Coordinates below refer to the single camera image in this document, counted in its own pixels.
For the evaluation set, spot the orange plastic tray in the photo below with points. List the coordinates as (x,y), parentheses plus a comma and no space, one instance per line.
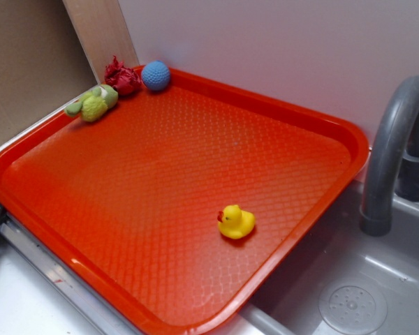
(130,202)

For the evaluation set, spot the light wooden board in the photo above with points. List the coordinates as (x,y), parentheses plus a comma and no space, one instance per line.
(102,32)

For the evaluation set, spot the green plush toy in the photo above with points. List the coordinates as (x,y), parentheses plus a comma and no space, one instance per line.
(93,104)

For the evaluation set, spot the blue crocheted ball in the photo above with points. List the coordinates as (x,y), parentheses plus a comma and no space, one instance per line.
(155,76)

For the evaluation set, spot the red crumpled cloth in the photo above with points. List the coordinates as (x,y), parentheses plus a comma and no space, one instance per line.
(123,80)

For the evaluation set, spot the yellow rubber duck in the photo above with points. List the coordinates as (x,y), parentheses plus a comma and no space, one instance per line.
(235,223)

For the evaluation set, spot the metal rail strip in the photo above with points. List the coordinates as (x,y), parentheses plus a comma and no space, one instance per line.
(97,312)

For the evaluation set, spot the grey plastic sink basin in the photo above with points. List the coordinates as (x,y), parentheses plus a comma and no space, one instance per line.
(338,280)

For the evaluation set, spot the grey toy faucet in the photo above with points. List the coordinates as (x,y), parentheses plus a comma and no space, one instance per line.
(394,162)

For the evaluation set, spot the brown cardboard panel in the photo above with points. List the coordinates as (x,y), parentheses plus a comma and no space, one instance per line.
(42,63)

